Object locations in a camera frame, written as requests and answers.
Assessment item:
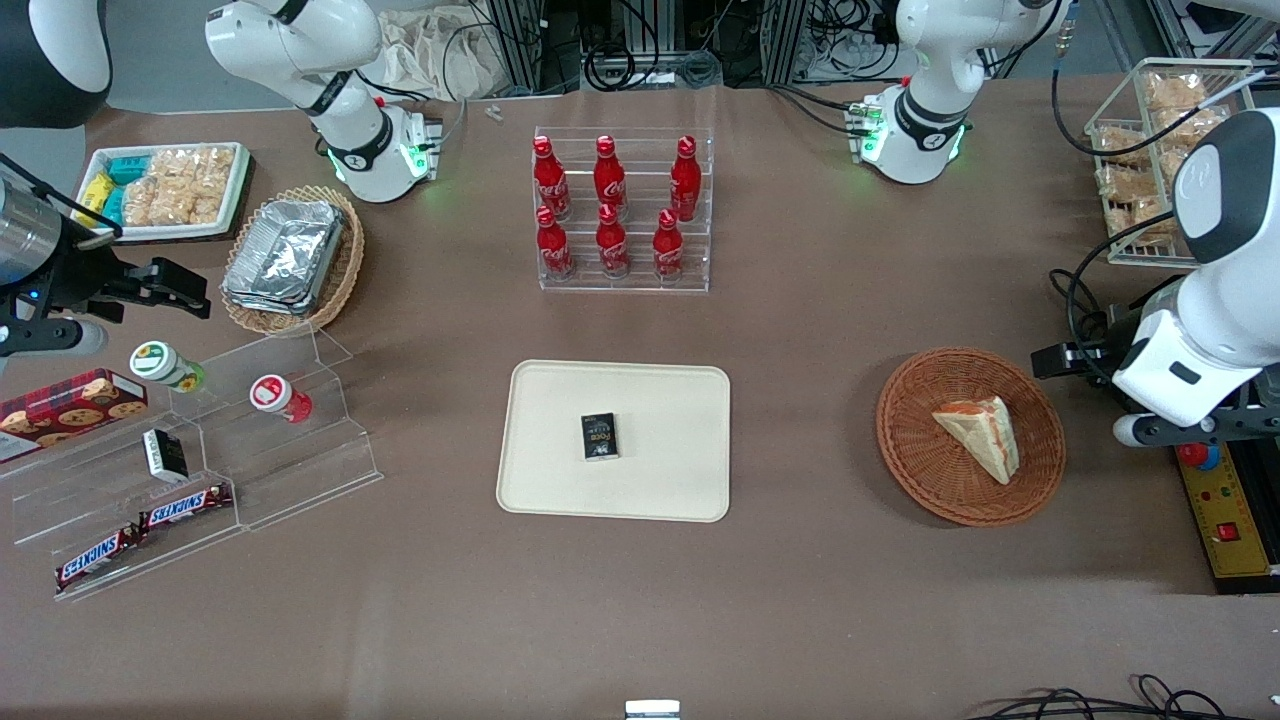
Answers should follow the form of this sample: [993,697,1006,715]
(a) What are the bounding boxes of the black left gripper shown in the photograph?
[1032,340,1137,384]

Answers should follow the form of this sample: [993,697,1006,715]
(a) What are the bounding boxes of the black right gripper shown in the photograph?
[30,238,212,323]

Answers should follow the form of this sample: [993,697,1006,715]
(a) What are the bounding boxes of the triangular sandwich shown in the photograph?
[932,396,1021,486]

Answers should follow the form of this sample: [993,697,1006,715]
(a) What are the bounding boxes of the white rectangular snack tray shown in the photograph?
[75,142,252,244]

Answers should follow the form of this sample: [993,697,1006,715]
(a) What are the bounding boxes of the brown wicker basket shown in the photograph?
[876,347,1067,528]

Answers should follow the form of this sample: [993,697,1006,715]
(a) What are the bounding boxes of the light wicker basket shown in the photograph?
[220,185,366,338]

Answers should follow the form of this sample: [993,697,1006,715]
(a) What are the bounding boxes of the cream plastic tray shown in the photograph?
[497,360,732,523]

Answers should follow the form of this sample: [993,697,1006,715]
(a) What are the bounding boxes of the green bottle with sunflower lid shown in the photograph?
[129,341,208,394]

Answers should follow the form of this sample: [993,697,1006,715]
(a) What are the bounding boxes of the clear bag of rice crackers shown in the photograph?
[121,146,237,228]

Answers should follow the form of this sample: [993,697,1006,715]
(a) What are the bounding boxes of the stacked aluminium foil containers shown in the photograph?
[221,199,348,318]

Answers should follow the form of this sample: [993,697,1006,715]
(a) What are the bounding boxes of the red bottle with white lid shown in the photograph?
[249,374,314,425]

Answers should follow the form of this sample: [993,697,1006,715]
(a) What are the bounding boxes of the red cookie box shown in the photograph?
[0,369,150,464]

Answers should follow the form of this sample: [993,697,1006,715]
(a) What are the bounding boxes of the small black and white box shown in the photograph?
[141,428,191,484]

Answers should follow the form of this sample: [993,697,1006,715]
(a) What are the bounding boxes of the clear bagged fried snack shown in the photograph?
[1094,124,1153,167]
[1097,164,1171,246]
[1144,72,1212,113]
[1150,105,1233,151]

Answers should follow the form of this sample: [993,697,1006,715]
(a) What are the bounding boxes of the snickers chocolate bar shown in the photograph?
[54,525,147,592]
[137,483,234,532]

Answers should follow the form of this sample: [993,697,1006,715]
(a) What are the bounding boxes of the clear acrylic stepped shelf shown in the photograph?
[0,400,247,604]
[165,325,385,532]

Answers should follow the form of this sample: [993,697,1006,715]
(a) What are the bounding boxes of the yellow control box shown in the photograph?
[1174,438,1280,583]

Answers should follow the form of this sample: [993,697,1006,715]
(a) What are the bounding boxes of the beige cloth bag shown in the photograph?
[374,6,503,102]

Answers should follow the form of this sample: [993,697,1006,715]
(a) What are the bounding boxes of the red cola bottle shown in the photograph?
[596,204,632,280]
[594,136,629,222]
[669,136,703,223]
[536,206,577,282]
[533,136,572,222]
[652,208,686,284]

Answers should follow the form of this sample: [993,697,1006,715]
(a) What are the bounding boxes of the clear acrylic bottle rack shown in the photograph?
[533,127,717,294]

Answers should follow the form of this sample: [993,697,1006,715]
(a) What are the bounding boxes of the black power cable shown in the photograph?
[1048,212,1201,373]

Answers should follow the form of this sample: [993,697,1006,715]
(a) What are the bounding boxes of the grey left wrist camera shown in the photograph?
[1113,412,1280,448]

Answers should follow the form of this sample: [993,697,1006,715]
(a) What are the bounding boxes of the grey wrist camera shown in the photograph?
[1113,412,1280,448]
[0,318,108,359]

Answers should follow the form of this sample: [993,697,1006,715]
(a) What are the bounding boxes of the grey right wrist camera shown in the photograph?
[0,318,108,359]

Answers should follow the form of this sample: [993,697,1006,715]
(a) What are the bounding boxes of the white wire basket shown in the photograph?
[1084,58,1257,268]

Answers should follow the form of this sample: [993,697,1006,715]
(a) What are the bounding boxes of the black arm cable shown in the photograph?
[1050,0,1266,159]

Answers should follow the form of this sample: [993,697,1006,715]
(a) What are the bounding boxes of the black floor cables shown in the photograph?
[965,674,1263,720]

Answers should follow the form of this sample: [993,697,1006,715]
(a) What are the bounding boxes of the aluminium frame post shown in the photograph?
[763,0,813,87]
[488,0,548,93]

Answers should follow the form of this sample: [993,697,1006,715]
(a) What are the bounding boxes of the coiled black background cables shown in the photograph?
[582,0,723,93]

